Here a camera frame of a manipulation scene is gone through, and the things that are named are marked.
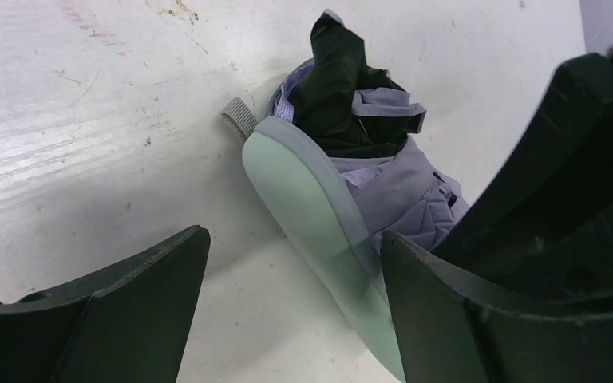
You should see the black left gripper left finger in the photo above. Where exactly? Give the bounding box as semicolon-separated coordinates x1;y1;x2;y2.
0;226;211;382

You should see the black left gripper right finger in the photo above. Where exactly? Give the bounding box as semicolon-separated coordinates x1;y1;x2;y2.
381;231;613;382

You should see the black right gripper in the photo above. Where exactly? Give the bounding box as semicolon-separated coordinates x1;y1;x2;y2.
434;46;613;301

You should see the lilac black umbrella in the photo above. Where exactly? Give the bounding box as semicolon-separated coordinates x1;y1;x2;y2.
271;10;469;250

